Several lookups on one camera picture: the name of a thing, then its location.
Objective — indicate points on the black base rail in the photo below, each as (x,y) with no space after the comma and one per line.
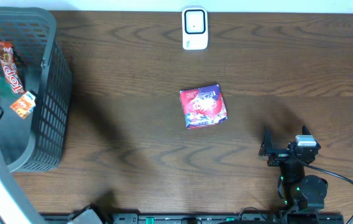
(251,217)

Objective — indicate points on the grey plastic mesh basket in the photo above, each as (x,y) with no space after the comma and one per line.
(36,143)

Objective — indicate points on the red Top chocolate bar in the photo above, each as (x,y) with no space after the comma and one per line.
(9,67)

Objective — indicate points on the red purple snack packet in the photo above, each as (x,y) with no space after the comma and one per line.
(203,106)

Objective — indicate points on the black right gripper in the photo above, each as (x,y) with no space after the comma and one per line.
(266,149)

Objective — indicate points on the small orange juice box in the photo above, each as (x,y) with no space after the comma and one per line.
(25,105)

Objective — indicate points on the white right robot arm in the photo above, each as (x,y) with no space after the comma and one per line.
(303,194)

